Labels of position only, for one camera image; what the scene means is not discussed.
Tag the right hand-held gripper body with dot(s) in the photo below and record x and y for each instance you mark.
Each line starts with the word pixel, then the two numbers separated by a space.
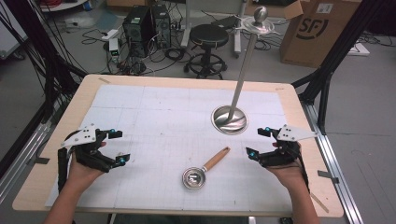
pixel 288 146

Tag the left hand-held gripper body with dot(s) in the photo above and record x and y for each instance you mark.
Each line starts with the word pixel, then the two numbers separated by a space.
pixel 81 136

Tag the person's right hand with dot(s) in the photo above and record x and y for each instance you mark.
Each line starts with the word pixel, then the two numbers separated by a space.
pixel 286 175

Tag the person's left hand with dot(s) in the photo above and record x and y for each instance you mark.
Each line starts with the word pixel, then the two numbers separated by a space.
pixel 81 174

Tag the grey tape strip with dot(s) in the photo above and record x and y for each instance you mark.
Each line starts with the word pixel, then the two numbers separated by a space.
pixel 327 176
pixel 42 160

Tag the steel hanging stand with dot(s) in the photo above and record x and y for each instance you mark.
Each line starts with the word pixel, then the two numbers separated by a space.
pixel 239 84

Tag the white grid mat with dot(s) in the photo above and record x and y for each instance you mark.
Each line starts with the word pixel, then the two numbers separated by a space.
pixel 174 130

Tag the thin wooden stick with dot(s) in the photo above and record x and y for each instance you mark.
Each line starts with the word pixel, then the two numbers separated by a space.
pixel 320 202

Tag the white device with green display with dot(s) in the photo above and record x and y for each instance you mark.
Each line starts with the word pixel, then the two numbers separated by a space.
pixel 114 48

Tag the white table leg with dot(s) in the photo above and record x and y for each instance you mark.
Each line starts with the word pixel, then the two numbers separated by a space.
pixel 186 23
pixel 239 37

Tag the white power strip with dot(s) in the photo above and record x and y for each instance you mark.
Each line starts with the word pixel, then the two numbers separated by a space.
pixel 110 34
pixel 358 49

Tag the large black computer tower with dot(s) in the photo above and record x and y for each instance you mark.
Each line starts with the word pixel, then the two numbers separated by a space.
pixel 137 29

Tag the black round stool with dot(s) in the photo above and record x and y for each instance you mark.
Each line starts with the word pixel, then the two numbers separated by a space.
pixel 208 39

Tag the large printed cardboard box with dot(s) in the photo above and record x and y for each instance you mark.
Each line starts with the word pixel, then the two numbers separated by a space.
pixel 317 34

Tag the flat black device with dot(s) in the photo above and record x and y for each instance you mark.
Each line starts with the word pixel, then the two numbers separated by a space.
pixel 225 22

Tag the slim black computer tower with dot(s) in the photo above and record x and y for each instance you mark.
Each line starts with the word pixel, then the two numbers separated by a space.
pixel 162 25

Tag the open cardboard box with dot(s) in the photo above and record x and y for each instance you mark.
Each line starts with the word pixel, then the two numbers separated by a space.
pixel 277 9

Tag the aluminium rail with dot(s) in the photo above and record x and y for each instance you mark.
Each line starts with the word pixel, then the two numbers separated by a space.
pixel 336 161
pixel 21 161

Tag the black metal frame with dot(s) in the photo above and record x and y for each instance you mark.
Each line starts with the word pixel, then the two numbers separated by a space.
pixel 49 71
pixel 330 65

